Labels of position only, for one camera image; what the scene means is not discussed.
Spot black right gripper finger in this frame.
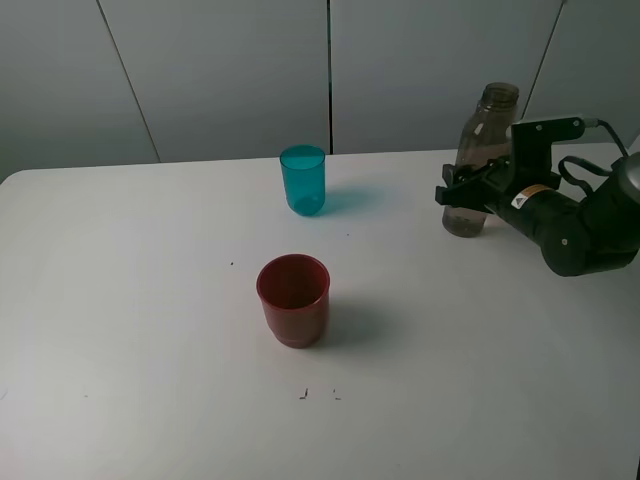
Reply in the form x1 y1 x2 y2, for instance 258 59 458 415
442 158 508 184
435 179 499 213

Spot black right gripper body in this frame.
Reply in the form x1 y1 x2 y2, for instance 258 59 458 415
487 169 583 245

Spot smoky transparent water bottle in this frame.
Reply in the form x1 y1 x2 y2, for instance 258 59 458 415
442 82 519 238

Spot teal transparent plastic cup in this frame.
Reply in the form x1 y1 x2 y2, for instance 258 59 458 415
279 145 325 216

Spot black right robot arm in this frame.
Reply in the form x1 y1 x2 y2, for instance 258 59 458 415
435 153 639 277

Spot red plastic cup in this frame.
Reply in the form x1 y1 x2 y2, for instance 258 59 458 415
256 253 330 349

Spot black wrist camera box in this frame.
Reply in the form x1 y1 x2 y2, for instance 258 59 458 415
509 116 586 192

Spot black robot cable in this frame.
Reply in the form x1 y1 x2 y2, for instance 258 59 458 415
557 117 630 191

